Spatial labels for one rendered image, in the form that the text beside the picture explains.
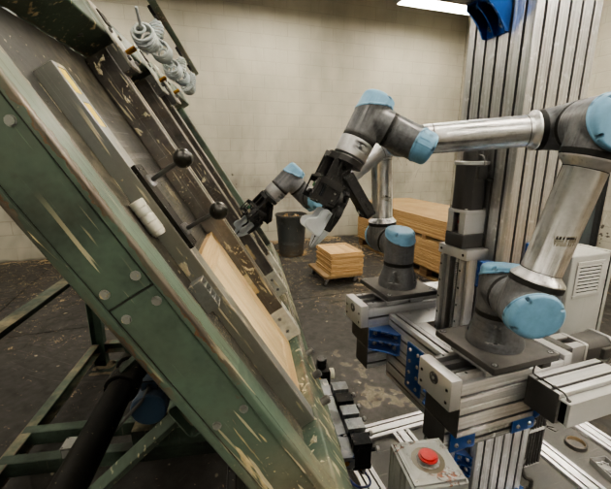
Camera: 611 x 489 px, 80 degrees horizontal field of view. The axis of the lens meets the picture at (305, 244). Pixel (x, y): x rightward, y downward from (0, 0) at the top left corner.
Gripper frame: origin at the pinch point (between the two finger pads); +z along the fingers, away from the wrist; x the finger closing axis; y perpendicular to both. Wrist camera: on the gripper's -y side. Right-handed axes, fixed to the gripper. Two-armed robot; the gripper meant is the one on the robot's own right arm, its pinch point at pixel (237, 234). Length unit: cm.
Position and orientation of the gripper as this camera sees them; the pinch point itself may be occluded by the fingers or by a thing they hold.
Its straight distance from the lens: 146.1
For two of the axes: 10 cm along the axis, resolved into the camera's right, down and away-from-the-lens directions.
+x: 6.6, 6.9, -3.1
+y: -2.8, -1.7, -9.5
